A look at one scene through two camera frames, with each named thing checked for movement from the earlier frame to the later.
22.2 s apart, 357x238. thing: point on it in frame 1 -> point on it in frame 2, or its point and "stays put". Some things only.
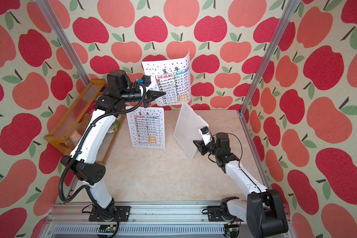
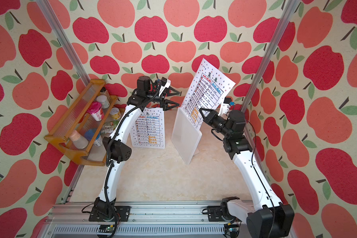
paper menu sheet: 173,77 -> 209,88
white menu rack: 147,127 stays put
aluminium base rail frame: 164,220 stays put
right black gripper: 201,146 -> 212,118
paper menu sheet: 147,127 stays put
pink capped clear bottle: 76,136 stays put
